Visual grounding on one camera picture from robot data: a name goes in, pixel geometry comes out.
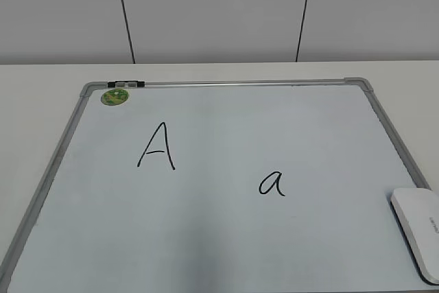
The round green magnet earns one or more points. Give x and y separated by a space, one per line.
114 97

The black clear frame clip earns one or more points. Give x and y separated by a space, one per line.
125 84

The white board with grey frame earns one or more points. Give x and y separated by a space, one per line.
280 186

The white board eraser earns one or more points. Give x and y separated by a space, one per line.
417 211

